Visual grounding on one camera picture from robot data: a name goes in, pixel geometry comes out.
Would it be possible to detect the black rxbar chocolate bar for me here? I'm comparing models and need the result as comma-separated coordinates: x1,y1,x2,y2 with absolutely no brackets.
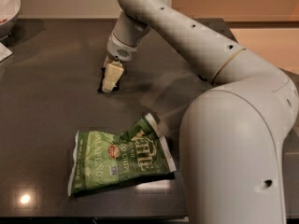
98,68,121,92

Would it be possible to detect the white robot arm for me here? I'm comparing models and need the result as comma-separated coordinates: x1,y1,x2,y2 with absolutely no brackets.
107,0,298,224

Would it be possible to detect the green kettle chips bag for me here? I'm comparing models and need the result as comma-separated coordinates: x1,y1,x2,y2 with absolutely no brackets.
67,114,176,196

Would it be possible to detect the white paper sheet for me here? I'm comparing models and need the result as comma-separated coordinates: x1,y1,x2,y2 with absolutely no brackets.
0,43,12,62

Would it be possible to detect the white bowl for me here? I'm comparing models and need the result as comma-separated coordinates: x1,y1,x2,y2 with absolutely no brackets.
0,0,21,42

